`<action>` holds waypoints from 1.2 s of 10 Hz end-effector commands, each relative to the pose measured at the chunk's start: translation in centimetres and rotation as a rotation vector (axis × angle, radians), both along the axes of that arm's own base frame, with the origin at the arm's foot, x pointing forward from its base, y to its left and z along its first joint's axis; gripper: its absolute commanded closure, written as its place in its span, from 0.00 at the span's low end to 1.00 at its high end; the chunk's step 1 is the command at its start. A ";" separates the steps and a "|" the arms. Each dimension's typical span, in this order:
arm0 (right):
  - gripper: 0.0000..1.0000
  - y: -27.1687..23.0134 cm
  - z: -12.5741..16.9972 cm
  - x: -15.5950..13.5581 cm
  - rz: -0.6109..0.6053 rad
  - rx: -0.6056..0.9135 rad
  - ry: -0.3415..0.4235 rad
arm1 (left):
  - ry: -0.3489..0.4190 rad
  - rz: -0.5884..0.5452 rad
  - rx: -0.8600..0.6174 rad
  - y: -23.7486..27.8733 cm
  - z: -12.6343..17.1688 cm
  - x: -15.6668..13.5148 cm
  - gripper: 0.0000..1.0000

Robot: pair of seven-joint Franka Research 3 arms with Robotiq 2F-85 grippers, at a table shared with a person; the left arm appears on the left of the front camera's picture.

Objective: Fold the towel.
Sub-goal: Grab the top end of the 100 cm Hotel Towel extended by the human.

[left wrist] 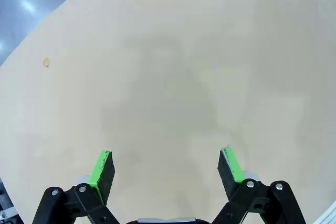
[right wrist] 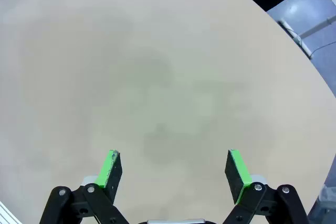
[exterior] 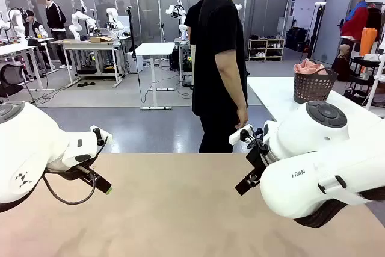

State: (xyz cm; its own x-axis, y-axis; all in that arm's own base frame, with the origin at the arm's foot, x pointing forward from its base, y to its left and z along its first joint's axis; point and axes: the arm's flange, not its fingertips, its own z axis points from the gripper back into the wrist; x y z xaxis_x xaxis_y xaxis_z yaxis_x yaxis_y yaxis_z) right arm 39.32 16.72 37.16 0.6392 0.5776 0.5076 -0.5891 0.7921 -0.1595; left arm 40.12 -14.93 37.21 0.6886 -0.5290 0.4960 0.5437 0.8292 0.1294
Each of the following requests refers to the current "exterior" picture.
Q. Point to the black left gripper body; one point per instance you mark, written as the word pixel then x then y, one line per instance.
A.
pixel 69 174

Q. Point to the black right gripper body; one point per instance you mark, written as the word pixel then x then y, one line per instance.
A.
pixel 259 157

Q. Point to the dark perforated plastic basket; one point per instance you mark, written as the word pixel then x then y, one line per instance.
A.
pixel 314 88

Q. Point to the pink towel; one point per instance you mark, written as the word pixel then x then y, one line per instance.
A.
pixel 309 66

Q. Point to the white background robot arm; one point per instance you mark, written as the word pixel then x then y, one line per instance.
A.
pixel 18 22
pixel 76 22
pixel 113 17
pixel 177 11

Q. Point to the person's right forearm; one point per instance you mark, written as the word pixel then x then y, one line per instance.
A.
pixel 231 88

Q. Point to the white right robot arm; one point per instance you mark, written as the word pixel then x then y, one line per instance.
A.
pixel 316 160

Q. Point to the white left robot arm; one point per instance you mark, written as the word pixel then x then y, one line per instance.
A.
pixel 30 148

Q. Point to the person's right hand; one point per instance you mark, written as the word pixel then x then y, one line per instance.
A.
pixel 242 118

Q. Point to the large white table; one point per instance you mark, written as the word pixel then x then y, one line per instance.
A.
pixel 270 94

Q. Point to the black power strip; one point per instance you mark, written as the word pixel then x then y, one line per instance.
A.
pixel 86 84

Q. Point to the wooden shoe rack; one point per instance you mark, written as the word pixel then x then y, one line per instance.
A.
pixel 266 49

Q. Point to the black mesh office chair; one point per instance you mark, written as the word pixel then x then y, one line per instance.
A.
pixel 10 76

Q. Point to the person in black t-shirt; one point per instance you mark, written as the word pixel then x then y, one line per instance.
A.
pixel 219 43

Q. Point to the black bags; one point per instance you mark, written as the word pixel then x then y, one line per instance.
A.
pixel 296 38

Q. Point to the bald mannequin bust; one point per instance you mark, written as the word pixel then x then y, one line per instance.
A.
pixel 341 61

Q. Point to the white desk with computer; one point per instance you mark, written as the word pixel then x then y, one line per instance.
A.
pixel 183 55

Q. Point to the black utility cart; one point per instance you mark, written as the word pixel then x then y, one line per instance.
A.
pixel 361 79

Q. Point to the white desk with robots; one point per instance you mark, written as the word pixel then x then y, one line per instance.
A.
pixel 87 44

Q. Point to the long white desk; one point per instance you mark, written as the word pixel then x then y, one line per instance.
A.
pixel 15 48

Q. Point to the cardboard box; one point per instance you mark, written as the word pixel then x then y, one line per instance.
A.
pixel 100 39

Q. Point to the white metal rack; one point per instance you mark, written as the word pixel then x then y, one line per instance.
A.
pixel 377 82

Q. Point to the black stand white top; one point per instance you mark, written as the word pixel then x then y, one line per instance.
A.
pixel 317 25

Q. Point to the small white standing desk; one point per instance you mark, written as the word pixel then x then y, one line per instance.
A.
pixel 155 49

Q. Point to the person in varsity jacket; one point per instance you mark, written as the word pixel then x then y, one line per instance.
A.
pixel 34 28

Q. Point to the person with black cap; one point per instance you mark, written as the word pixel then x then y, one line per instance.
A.
pixel 192 19

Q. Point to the person in black white jacket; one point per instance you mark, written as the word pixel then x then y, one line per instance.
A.
pixel 55 17

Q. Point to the black tripod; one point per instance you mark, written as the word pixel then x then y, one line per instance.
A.
pixel 131 28

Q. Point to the orange fabric roll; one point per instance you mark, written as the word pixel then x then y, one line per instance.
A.
pixel 368 43

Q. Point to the mannequin with red clothes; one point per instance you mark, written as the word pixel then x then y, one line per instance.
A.
pixel 356 23

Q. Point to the black hanging garment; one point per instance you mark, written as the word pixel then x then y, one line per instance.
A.
pixel 375 22

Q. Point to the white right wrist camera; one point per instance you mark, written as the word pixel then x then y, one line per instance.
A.
pixel 239 136

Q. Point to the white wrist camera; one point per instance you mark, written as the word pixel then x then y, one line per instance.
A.
pixel 239 136
pixel 103 135

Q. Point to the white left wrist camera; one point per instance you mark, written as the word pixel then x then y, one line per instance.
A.
pixel 103 135

